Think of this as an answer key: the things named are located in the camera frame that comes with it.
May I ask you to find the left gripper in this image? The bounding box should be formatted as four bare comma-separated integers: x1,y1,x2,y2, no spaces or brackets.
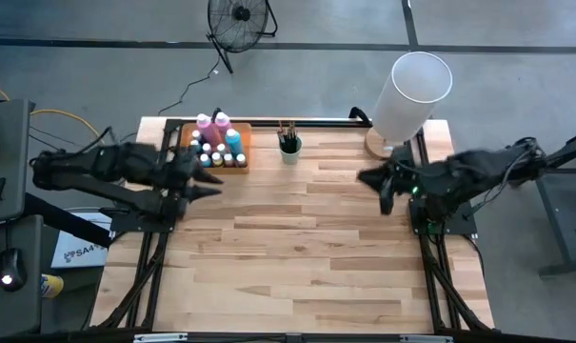
163,146,226,202

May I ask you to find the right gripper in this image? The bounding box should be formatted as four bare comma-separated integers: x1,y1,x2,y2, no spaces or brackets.
356,146,418,216

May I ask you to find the large teal paint bottle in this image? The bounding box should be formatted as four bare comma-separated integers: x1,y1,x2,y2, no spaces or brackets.
224,127,245,156

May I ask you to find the large pink paint bottle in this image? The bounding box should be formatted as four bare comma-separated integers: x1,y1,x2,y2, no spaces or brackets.
195,112,222,149
213,111,232,137

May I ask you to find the orange translucent plastic tray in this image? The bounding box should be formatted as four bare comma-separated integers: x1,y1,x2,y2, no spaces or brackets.
180,121,253,176

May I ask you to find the light green plastic cup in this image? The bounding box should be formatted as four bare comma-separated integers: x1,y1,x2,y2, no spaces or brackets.
278,134,304,166

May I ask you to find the white shade wooden base lamp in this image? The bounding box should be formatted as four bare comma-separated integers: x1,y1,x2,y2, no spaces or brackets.
363,50,454,161

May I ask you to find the white printed cardboard box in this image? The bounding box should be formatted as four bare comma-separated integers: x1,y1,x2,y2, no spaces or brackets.
50,209,113,270

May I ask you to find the black diagonal beam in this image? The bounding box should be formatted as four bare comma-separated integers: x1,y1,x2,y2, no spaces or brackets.
24,192,113,249

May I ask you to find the black floor fan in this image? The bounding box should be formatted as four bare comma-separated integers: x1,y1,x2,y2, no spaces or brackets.
206,0,279,75

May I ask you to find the yellow printed can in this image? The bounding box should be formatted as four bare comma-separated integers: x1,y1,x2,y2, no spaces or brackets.
40,273,66,300

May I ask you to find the grey tilted panel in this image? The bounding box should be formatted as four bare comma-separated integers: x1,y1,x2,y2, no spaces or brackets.
0,98,36,229

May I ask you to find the black metal stand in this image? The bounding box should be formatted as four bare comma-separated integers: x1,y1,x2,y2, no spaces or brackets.
506,129,576,278

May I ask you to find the black computer mouse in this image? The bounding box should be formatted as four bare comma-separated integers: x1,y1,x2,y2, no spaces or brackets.
0,247,29,293

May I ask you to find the dark grey side desk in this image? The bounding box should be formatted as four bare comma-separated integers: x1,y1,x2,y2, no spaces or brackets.
0,213,45,339

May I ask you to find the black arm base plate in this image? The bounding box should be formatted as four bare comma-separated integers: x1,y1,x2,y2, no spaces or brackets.
408,197,478,235
109,195,179,233

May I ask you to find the black fan power cable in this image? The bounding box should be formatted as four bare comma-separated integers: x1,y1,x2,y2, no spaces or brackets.
156,55,222,118

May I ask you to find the silver frame bracket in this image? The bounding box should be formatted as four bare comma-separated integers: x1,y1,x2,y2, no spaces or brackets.
399,334,454,343
132,333,189,343

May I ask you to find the yellow floor cable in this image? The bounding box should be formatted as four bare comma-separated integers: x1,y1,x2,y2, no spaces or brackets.
0,78,102,142

